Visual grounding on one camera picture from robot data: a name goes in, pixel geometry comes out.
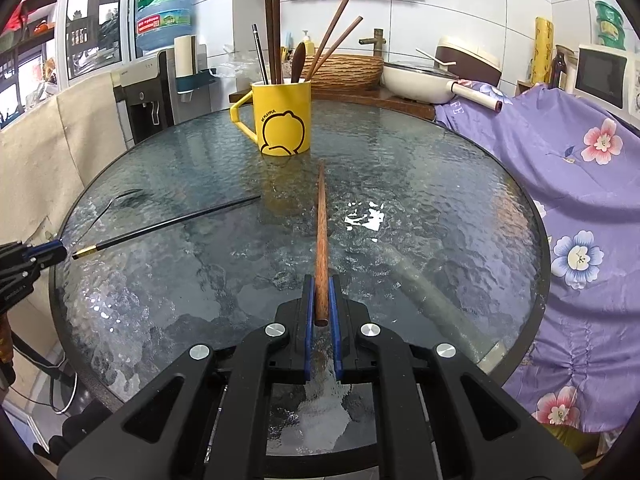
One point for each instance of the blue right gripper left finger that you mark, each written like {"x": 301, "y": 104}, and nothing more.
{"x": 309, "y": 323}

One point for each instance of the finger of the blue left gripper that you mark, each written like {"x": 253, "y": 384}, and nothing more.
{"x": 46, "y": 254}

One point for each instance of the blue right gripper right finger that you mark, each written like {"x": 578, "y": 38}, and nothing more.
{"x": 335, "y": 323}

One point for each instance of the brown wooden chopstick six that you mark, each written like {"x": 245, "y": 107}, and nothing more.
{"x": 321, "y": 268}

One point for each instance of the black chopstick gold band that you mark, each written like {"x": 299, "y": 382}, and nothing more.
{"x": 133, "y": 235}

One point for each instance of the yellow duck mug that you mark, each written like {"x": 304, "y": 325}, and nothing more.
{"x": 282, "y": 118}

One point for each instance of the wooden handle metal spoon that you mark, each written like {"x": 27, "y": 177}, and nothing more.
{"x": 298, "y": 62}

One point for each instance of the brown wooden chopstick four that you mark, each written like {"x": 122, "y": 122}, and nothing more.
{"x": 334, "y": 47}

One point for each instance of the brown wooden chopstick three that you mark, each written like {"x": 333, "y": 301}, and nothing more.
{"x": 337, "y": 15}

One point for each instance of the brown wooden chopstick two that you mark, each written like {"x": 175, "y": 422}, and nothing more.
{"x": 276, "y": 38}

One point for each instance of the brown wooden chopstick one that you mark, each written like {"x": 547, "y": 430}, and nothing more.
{"x": 270, "y": 43}

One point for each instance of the left hand yellow nails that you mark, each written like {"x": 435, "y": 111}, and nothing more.
{"x": 6, "y": 344}

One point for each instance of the round glass table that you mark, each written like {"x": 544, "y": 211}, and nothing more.
{"x": 426, "y": 229}

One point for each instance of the water dispenser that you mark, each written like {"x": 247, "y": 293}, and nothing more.
{"x": 151, "y": 97}

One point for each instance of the woven basin sink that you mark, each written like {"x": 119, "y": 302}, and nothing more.
{"x": 343, "y": 72}

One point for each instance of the white pan with lid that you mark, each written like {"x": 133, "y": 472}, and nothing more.
{"x": 425, "y": 86}

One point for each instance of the plastic bag with vegetables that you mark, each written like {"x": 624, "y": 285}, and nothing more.
{"x": 239, "y": 65}

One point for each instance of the yellow soap dispenser bottle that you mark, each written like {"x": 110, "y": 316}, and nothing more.
{"x": 308, "y": 43}

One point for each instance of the white paper cup stack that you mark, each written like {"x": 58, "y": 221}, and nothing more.
{"x": 185, "y": 56}

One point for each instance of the bronze faucet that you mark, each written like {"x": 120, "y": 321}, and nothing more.
{"x": 377, "y": 42}

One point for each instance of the purple floral cloth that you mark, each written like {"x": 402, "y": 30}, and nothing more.
{"x": 580, "y": 165}

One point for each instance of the brown white rice cooker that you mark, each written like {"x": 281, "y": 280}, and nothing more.
{"x": 468, "y": 61}

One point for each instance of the blue water jug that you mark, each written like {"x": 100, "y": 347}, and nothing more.
{"x": 160, "y": 22}

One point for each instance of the brown glass bottle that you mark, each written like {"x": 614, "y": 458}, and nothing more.
{"x": 558, "y": 70}

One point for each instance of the yellow wrap roll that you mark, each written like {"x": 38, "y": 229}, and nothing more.
{"x": 540, "y": 67}

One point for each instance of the white microwave oven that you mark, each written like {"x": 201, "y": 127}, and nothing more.
{"x": 610, "y": 78}

